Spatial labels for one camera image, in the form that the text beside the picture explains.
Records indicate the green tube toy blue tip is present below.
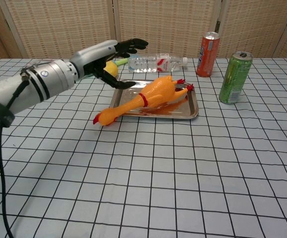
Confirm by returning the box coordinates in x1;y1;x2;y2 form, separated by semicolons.
113;58;129;67

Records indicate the stainless steel tray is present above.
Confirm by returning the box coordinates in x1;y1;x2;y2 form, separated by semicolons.
108;79;199;121

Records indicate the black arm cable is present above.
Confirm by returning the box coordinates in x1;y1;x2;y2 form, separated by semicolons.
0;68;31;238

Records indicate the beige woven folding screen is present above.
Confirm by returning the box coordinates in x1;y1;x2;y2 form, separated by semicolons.
0;0;287;60

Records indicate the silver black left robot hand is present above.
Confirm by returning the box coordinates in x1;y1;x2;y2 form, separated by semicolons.
70;38;149;90

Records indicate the grey checkered tablecloth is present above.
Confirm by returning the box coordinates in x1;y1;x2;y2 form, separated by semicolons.
0;58;287;238

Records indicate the orange rubber chicken toy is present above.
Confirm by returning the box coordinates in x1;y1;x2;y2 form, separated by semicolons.
93;75;195;127

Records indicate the green soda can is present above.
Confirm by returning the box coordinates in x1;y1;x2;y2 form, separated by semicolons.
219;51;254;105

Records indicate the orange soda can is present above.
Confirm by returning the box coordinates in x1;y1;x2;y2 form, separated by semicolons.
196;31;221;78

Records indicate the yellow plastic pear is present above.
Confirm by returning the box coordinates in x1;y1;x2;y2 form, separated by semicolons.
105;60;118;77

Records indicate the clear plastic water bottle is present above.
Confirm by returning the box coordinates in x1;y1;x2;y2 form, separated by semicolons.
127;53;189;73

